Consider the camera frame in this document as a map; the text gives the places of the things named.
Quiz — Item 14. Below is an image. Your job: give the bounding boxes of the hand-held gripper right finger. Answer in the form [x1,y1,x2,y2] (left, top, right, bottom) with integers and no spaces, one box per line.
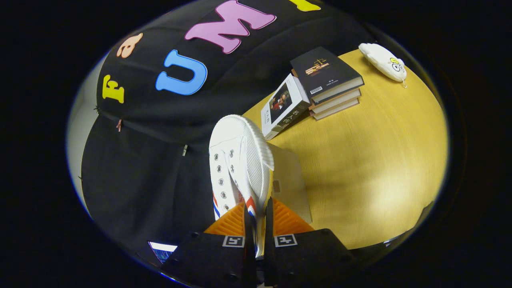
[264,197,356,288]

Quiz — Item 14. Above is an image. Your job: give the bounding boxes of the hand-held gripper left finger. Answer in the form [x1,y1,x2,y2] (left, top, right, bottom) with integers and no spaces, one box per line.
[160,202,258,288]

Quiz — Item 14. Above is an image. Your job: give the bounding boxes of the beige fabric storage box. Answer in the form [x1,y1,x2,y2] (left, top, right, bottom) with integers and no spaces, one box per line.
[262,142,313,244]

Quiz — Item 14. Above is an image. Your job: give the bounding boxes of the white canvas shoe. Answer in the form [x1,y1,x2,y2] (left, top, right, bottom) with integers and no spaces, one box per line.
[208,114,275,258]

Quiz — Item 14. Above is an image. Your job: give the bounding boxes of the white portrait cover book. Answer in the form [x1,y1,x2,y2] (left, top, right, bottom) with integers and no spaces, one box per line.
[261,73,311,140]

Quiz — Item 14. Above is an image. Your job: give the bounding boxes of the brown cover book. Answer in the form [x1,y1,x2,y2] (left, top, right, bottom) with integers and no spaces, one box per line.
[310,98,360,121]
[308,89,362,114]

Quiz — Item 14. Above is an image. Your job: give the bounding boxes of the black cover book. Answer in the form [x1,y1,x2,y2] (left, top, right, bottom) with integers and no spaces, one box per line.
[290,46,364,104]

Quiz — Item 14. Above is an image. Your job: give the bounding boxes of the white plush pouch with eyes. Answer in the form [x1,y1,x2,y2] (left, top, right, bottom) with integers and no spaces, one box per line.
[358,42,408,88]

